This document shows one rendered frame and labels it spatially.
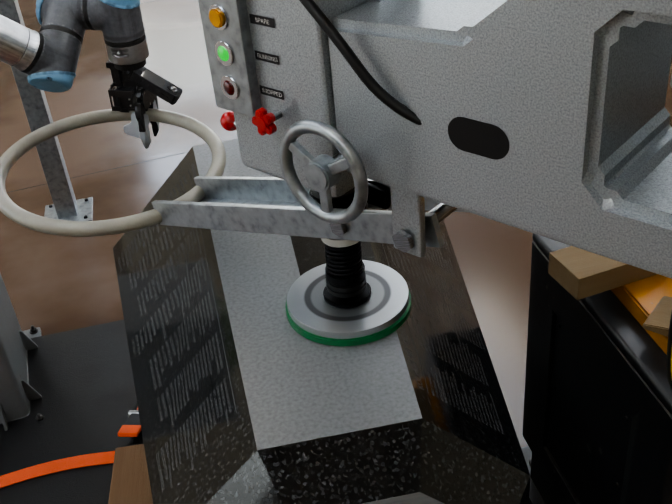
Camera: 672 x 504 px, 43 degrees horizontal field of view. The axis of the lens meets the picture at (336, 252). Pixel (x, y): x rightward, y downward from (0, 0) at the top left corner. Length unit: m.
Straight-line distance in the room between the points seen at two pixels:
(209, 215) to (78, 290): 1.77
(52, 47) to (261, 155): 0.76
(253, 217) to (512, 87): 0.63
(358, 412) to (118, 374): 1.61
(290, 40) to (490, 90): 0.30
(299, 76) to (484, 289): 1.92
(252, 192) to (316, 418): 0.51
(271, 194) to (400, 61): 0.60
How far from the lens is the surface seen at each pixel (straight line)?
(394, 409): 1.31
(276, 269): 1.62
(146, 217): 1.69
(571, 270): 1.66
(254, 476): 1.29
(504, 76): 0.98
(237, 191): 1.66
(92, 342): 2.99
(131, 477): 2.33
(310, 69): 1.15
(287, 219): 1.40
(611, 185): 1.00
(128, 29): 1.95
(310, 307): 1.47
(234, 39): 1.21
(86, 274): 3.37
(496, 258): 3.15
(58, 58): 1.93
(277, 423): 1.31
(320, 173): 1.12
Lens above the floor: 1.79
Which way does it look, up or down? 34 degrees down
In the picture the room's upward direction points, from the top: 6 degrees counter-clockwise
